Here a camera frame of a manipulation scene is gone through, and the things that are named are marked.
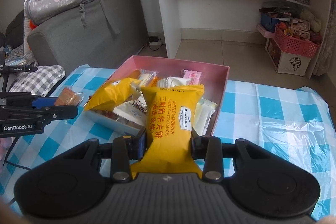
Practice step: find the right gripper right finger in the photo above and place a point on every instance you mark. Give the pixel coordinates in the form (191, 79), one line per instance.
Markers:
(212, 150)

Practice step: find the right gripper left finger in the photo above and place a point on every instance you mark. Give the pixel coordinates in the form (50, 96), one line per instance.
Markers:
(121, 151)

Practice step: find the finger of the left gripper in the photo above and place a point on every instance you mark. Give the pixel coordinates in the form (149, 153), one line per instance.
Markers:
(30, 115)
(25, 99)

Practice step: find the brown wafer biscuit pack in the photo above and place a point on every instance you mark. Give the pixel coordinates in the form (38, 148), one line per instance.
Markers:
(69, 97)

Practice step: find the cream white cake pack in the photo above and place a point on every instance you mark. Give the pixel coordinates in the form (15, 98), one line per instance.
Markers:
(203, 113)

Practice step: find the white nut snack pack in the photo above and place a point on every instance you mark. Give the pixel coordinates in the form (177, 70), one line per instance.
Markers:
(134, 111)

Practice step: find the large yellow sandwich pack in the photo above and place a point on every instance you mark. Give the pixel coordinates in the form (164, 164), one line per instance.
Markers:
(111, 94)
(169, 122)

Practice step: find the pink wafer bar wrapper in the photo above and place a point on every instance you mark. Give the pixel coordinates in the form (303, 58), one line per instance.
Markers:
(192, 77)

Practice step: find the clear blue candy packet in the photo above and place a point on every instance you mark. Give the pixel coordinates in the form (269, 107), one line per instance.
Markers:
(147, 78)

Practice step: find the blue checkered tablecloth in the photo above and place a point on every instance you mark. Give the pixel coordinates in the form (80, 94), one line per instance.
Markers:
(293, 124)

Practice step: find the power strip on floor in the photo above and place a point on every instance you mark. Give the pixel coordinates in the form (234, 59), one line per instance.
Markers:
(155, 41)

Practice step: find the white decorated storage box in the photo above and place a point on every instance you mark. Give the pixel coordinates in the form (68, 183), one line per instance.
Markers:
(286, 62)

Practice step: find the grey sofa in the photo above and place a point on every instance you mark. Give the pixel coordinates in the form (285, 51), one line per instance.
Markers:
(113, 31)

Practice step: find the pink plastic basket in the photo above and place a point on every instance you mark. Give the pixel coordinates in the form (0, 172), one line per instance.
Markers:
(293, 45)

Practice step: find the blue storage bin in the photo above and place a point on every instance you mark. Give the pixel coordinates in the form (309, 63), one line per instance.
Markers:
(269, 17)

